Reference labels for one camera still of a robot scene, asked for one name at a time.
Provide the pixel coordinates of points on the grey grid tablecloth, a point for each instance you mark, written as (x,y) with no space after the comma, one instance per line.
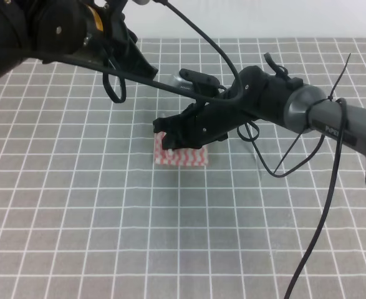
(84,212)

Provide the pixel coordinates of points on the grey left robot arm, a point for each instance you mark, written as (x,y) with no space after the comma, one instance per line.
(14,36)

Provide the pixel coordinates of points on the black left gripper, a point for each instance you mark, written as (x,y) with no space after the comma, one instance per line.
(87,30)

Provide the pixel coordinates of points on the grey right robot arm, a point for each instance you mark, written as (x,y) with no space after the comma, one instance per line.
(310,105)

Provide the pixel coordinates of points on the pink white wavy striped towel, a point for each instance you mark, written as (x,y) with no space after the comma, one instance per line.
(178,157)

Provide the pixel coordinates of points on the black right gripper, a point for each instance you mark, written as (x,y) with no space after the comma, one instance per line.
(265,97)

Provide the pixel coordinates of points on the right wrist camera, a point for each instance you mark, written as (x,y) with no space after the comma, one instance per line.
(193,81)

